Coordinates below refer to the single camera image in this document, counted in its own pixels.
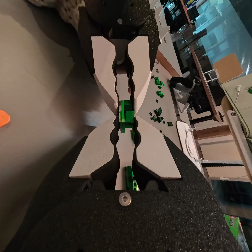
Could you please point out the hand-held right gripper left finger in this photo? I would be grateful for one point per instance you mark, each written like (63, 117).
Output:
(94, 155)

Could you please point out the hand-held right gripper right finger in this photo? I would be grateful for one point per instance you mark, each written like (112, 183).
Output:
(157, 155)

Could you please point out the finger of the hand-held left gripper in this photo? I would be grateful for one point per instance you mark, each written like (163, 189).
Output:
(102, 65)
(141, 65)

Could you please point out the green lego creeper head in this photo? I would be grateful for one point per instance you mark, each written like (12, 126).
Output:
(130, 177)

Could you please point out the green lego assembly white brick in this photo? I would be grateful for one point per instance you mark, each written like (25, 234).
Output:
(126, 116)

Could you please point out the person's left forearm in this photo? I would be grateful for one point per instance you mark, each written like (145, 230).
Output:
(65, 11)

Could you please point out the scattered bright green lego pieces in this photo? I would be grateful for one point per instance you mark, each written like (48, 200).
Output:
(158, 81)

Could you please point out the dark green lego plate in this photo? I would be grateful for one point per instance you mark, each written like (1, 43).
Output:
(170, 124)

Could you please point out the scattered dark green lego pieces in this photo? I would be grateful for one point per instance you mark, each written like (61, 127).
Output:
(158, 114)

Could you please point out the open lego instruction booklet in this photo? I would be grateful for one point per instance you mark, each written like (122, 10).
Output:
(240, 94)

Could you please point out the green lego box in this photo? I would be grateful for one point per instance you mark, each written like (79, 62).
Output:
(236, 232)

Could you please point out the person's left hand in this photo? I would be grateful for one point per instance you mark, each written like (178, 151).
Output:
(122, 70)

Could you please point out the book stand with white base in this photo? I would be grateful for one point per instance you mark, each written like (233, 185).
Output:
(189, 141)

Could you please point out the spare hand-held gripper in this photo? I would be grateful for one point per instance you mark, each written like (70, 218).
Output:
(183, 86)

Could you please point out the black office chair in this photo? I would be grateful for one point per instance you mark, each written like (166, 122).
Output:
(201, 102)
(170, 19)

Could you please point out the tan rounded board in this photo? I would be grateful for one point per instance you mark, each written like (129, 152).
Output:
(228, 68)

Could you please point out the orange brick separator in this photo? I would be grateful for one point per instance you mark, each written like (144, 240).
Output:
(4, 118)

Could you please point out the white frame stand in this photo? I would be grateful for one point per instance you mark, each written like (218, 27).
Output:
(211, 75)

